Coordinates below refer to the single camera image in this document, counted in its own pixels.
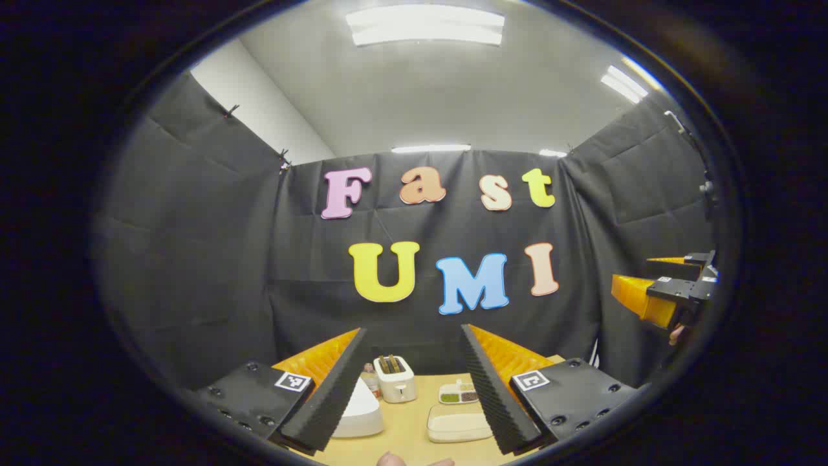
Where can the white rice cooker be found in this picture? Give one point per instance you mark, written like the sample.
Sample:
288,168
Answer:
362,414

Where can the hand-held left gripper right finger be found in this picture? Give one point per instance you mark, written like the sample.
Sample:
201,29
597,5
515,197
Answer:
495,401

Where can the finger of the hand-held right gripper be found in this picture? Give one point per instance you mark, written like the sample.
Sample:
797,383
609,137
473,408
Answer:
647,301
679,268

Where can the clear water bottle red label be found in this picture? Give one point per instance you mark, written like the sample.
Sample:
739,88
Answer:
370,383

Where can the ceiling light panel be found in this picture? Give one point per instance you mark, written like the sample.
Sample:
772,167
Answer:
624,81
424,26
430,148
553,153

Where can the white divided dish of beans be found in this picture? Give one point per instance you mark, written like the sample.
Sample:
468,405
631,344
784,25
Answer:
456,393

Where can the black backdrop cloth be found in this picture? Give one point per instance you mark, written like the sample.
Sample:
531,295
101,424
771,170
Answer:
259,259

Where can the brown toast slice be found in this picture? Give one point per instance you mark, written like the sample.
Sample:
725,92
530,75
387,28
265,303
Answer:
396,363
384,364

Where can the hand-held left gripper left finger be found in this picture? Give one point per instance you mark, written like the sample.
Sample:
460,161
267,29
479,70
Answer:
326,401

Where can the clear box of white rice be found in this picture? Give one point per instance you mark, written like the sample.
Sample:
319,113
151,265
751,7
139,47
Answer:
456,424

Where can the white toaster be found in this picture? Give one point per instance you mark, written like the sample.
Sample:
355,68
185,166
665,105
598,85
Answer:
396,385

